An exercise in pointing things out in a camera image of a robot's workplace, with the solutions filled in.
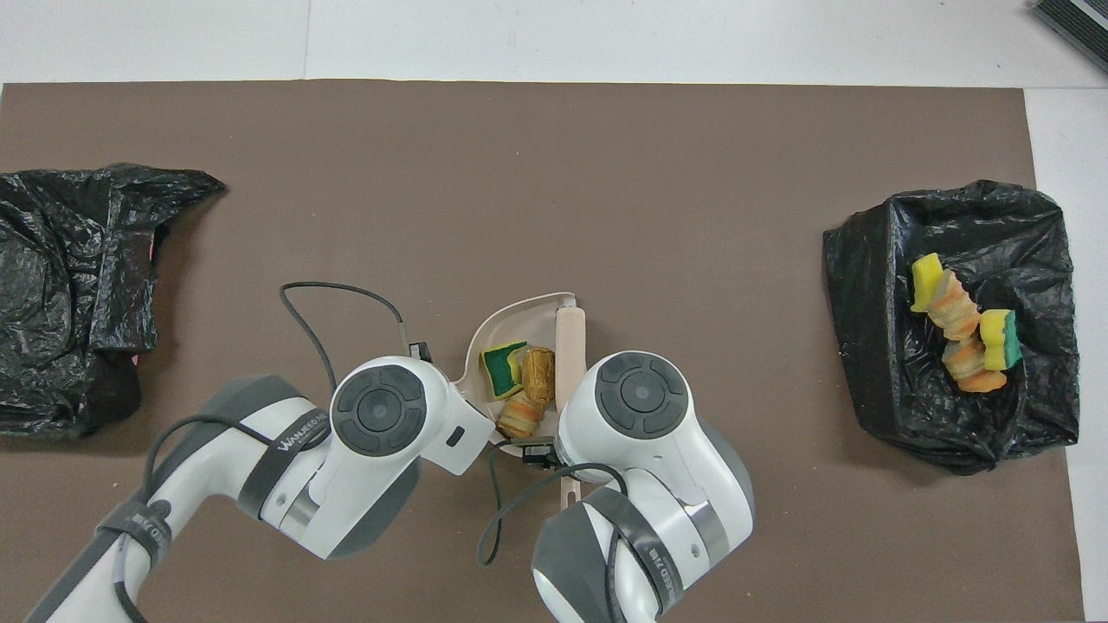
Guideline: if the right black trash bag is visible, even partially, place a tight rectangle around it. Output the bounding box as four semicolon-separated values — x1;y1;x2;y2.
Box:
822;179;1081;476

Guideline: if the empty black trash bag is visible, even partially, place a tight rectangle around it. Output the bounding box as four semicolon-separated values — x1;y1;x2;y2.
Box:
0;163;228;439

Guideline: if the brown walnut toy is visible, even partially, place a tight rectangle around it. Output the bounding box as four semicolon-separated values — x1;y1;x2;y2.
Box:
523;346;557;407

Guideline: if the beige plastic dustpan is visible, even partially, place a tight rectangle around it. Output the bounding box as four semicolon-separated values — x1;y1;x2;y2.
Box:
456;292;579;447

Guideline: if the green yellow sponge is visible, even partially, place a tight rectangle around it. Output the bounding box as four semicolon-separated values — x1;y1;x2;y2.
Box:
481;341;529;401
980;309;1025;372
910;253;945;313

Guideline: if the orange layered bread toy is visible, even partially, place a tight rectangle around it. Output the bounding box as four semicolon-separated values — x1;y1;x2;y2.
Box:
928;270;982;341
498;394;547;440
943;337;1008;395

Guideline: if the dark striped object corner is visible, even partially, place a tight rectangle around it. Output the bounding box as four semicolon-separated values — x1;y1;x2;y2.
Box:
1032;0;1108;55

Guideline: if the black cable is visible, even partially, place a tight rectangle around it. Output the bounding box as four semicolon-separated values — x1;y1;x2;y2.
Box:
279;282;432;395
478;438;626;568

